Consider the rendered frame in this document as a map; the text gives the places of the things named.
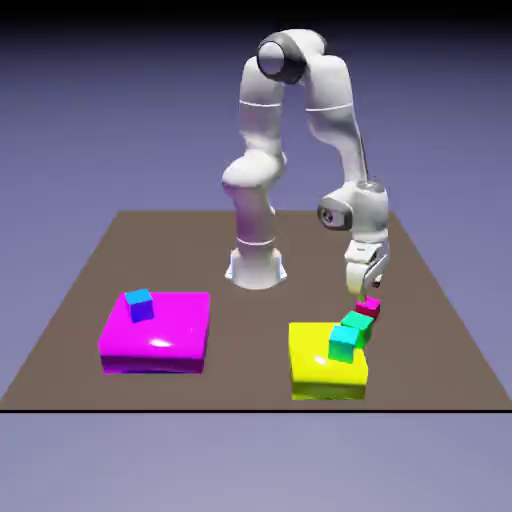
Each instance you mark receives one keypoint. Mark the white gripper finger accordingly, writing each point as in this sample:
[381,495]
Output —
[362,297]

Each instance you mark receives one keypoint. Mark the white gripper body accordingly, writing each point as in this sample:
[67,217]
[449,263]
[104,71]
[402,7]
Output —
[356,276]

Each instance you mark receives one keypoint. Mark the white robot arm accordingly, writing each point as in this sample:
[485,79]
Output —
[258,132]

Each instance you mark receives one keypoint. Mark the small crimson cube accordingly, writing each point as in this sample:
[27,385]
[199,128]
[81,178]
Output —
[368,307]

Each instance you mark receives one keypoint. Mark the small green cube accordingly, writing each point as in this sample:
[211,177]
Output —
[362,324]

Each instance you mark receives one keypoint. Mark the small cyan cube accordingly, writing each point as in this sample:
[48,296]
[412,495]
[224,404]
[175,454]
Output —
[343,344]

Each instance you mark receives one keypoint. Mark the small blue cube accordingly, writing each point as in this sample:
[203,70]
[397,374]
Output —
[140,306]

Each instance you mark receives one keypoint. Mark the large yellow box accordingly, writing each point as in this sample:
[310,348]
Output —
[316,374]

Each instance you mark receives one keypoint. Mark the large magenta box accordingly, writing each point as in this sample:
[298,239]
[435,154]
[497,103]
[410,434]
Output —
[160,332]

